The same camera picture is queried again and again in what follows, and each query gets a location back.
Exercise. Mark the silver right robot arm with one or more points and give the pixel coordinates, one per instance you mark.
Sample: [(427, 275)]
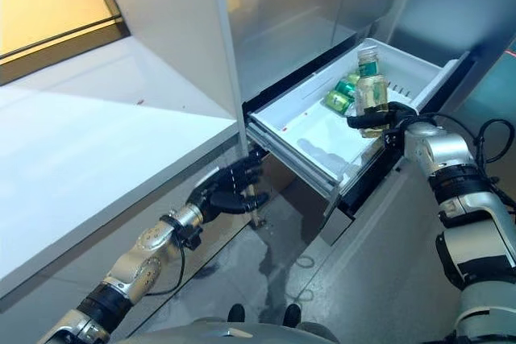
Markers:
[(443, 146)]

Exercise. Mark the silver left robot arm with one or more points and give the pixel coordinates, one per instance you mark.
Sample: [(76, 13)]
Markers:
[(141, 255)]

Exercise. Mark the white counter cabinet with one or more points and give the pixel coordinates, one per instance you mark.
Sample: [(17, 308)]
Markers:
[(101, 138)]

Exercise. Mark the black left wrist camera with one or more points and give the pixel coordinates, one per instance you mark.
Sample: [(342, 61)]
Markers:
[(191, 237)]

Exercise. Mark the tall white cabinet panel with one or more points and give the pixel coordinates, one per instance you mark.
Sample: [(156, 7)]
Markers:
[(169, 17)]

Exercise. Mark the green drink can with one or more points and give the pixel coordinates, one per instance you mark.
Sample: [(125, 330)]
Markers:
[(336, 100), (346, 88), (354, 78)]

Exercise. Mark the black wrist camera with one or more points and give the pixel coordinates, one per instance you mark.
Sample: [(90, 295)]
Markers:
[(191, 237), (393, 136)]

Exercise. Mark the robot right leg and foot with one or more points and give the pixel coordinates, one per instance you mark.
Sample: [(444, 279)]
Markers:
[(292, 315)]

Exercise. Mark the fridge drawer with white bin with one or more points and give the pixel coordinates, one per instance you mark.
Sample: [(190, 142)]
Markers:
[(314, 130)]

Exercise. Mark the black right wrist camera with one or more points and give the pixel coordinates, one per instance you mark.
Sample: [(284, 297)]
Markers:
[(393, 136)]

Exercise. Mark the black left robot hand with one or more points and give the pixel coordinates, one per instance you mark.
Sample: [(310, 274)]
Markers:
[(225, 191)]

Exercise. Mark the tea bottle with white cap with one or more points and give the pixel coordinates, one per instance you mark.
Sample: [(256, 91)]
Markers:
[(373, 94)]

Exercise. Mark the silver fridge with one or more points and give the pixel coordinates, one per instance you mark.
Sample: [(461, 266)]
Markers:
[(282, 17)]

